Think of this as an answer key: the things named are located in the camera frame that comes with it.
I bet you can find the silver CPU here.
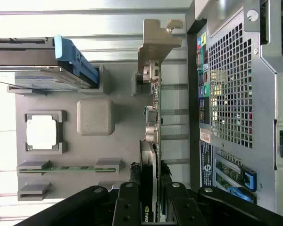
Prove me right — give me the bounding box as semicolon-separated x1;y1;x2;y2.
25;114;59;151

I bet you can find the grey open PC case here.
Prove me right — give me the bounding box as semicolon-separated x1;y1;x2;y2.
186;0;283;214

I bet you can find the grey parts rack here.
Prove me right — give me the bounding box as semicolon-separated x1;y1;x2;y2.
7;65;154;202

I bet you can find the green RAM stick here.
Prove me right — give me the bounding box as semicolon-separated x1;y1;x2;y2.
18;165;117;174

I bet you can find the hard disk with blue carrier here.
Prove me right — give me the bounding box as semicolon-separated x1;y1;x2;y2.
0;34;101;91

